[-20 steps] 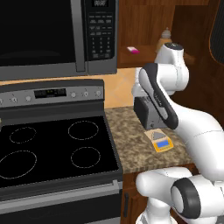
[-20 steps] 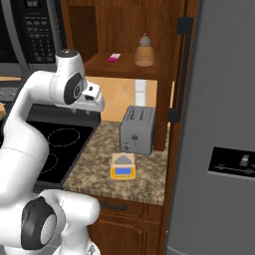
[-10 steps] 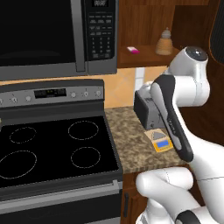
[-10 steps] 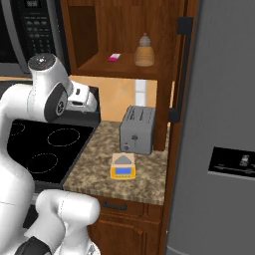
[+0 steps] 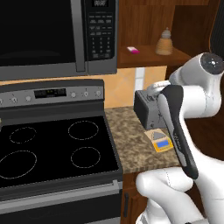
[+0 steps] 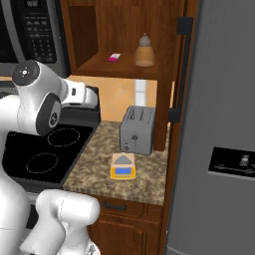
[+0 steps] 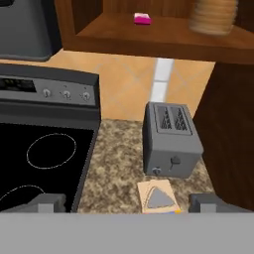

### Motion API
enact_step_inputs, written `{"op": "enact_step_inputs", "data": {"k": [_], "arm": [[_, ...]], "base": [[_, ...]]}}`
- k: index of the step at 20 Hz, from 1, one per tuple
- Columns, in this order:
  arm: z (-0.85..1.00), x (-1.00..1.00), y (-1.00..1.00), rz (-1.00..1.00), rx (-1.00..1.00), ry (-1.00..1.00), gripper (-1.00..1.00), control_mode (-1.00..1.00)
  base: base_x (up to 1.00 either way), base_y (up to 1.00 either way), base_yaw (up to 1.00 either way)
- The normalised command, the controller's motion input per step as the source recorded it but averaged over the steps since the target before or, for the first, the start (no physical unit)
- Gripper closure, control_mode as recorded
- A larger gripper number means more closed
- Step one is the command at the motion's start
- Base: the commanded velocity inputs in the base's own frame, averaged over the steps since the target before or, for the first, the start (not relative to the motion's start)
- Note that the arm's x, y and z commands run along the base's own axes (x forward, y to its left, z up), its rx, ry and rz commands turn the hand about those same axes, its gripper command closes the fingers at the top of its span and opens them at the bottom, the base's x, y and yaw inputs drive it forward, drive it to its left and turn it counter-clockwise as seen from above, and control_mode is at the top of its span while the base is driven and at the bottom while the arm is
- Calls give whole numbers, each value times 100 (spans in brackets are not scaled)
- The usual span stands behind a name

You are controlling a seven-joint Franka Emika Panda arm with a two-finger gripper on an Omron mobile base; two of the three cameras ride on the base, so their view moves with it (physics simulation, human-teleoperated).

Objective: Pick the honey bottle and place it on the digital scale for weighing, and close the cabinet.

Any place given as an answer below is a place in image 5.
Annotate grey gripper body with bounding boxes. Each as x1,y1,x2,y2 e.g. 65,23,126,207
133,88,166,131

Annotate honey bottle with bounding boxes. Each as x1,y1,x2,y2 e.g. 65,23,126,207
155,27,174,56

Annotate wooden base cabinet door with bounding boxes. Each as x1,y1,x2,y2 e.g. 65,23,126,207
120,172,152,224

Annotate dark cabinet door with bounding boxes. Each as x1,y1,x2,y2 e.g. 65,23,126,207
208,0,224,60

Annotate small pink white packet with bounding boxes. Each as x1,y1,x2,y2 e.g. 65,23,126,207
126,45,141,55

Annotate black steel stove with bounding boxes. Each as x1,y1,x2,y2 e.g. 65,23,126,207
0,78,124,224

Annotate black steel microwave oven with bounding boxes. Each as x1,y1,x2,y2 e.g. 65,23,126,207
0,0,120,81

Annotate wooden wall cabinet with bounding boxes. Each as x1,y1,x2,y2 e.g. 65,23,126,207
116,0,218,70

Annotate black cabinet door handle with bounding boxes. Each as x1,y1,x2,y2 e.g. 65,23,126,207
122,192,130,219

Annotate grey microwave door handle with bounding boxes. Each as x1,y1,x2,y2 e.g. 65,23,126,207
70,0,88,73

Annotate steel oven door handle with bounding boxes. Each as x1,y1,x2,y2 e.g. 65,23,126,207
0,179,123,216

